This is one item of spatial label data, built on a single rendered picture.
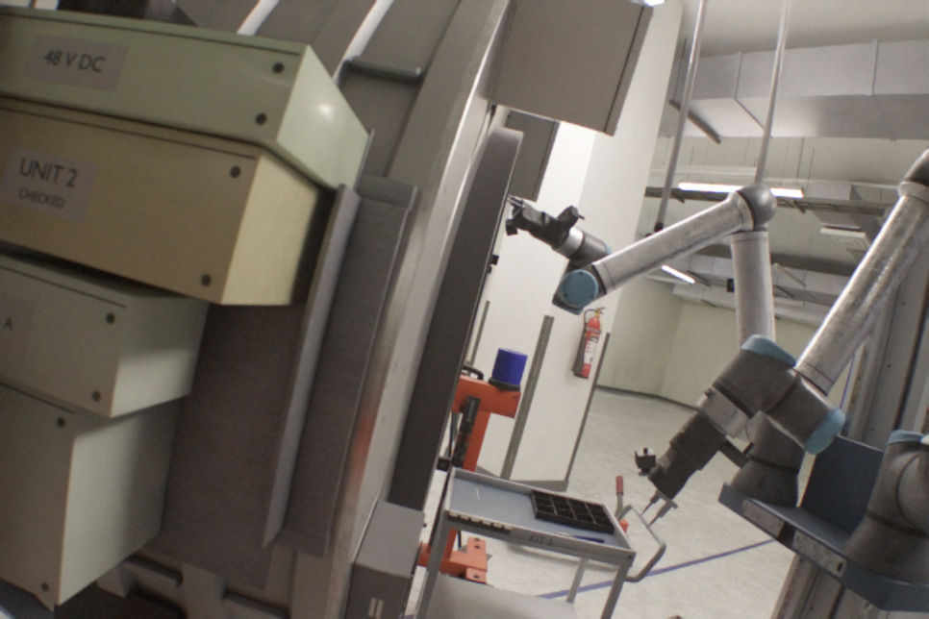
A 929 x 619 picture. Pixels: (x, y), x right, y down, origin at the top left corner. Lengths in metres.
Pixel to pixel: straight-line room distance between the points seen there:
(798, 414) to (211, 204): 0.90
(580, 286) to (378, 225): 1.08
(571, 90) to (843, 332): 0.69
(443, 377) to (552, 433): 3.81
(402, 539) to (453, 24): 0.51
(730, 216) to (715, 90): 4.04
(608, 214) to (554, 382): 1.29
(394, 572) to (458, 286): 0.36
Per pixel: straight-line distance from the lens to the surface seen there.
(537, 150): 1.44
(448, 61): 0.57
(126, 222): 0.35
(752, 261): 1.76
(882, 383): 1.69
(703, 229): 1.59
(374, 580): 0.61
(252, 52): 0.33
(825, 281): 13.60
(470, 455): 2.29
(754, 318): 1.76
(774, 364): 1.01
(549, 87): 0.76
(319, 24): 0.64
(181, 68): 0.35
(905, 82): 5.01
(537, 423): 4.40
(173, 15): 0.43
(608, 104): 0.76
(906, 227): 1.26
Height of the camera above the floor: 1.23
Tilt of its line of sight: 2 degrees down
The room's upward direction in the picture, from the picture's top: 15 degrees clockwise
